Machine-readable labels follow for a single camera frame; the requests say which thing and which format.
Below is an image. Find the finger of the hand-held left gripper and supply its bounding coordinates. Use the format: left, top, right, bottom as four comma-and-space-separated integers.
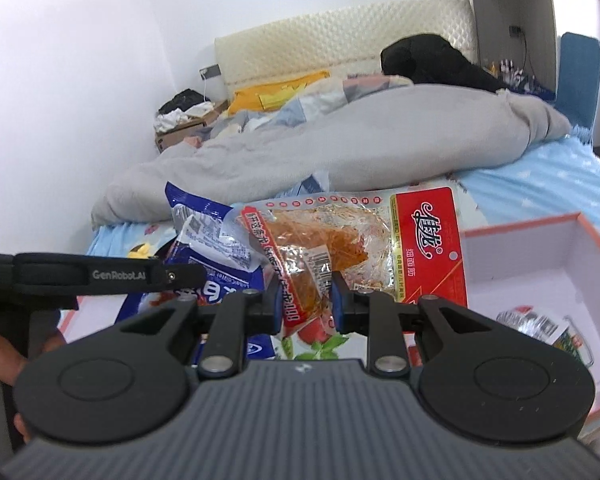
157, 262, 209, 293

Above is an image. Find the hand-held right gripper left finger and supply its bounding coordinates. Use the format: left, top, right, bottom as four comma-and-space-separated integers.
119, 281, 285, 381

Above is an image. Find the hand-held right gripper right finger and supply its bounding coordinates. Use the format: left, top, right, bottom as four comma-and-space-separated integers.
330, 271, 497, 380

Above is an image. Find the small clear spicy strips packet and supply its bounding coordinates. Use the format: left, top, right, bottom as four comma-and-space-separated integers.
236, 206, 342, 343

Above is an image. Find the blue sausage packet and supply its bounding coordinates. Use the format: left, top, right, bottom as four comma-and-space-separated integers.
164, 181, 281, 361

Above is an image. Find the large clear red-label noodle packet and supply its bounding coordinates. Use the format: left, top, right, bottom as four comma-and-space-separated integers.
227, 186, 470, 311

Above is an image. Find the orange cardboard box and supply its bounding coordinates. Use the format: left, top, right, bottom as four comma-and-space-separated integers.
459, 212, 600, 423

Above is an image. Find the clear packet with green label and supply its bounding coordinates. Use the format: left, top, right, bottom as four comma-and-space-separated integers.
496, 308, 596, 367

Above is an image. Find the person's left hand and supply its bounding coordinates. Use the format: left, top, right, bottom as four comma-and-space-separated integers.
0, 327, 67, 387

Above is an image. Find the floral mat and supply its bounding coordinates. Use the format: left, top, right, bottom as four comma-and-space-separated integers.
280, 332, 353, 361

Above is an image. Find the brown cardboard box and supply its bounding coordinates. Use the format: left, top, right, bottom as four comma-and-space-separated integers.
154, 100, 231, 153

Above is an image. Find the grey duvet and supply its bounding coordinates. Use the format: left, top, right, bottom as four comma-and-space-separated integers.
90, 82, 571, 231

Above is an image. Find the pile of clothes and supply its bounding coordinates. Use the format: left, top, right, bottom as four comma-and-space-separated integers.
154, 88, 216, 132

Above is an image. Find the yellow pillow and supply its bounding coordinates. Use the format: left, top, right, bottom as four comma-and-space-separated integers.
227, 70, 331, 115

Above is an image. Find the light blue bed sheet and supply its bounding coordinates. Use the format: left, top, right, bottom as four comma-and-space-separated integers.
455, 135, 600, 233

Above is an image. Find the black cloth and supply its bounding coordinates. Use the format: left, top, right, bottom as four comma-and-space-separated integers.
380, 33, 511, 95

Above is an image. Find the cream quilted headboard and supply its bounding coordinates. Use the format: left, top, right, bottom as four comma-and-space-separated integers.
214, 0, 478, 101

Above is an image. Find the group of small bottles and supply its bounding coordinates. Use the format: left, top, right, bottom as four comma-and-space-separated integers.
485, 59, 538, 93

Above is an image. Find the blue covered chair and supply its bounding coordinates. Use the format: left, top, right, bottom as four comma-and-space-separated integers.
555, 32, 600, 131

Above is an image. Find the grey bedside cabinet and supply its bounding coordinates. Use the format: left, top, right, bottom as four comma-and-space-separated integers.
465, 0, 561, 96

